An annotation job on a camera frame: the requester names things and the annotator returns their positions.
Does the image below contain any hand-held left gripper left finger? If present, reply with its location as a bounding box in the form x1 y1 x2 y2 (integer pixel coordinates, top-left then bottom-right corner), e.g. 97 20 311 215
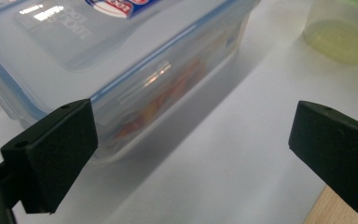
0 98 99 215

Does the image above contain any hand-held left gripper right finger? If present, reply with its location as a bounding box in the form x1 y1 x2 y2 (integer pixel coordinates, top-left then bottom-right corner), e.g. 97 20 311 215
288 100 358 216

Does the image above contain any clear blue-rimmed food container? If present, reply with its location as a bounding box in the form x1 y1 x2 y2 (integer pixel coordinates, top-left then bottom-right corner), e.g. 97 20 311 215
0 0 262 164

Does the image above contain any round green-lidded plastic container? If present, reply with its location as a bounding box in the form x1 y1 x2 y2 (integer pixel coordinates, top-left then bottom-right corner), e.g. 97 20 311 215
302 0 358 66

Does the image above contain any white table mat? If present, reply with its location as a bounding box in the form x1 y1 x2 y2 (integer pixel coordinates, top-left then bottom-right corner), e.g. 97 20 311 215
0 0 358 224

